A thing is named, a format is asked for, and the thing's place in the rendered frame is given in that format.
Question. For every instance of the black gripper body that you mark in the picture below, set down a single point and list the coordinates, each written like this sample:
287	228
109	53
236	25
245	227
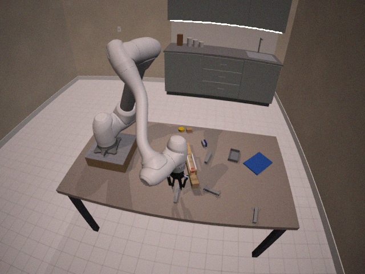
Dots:
176	175

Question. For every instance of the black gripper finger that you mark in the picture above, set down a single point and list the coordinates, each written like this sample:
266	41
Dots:
171	183
180	183

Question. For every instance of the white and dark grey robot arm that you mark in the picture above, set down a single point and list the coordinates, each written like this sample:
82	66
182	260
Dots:
130	60

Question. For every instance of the blue flat rectangular slab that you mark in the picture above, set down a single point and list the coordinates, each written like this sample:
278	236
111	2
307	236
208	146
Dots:
257	163

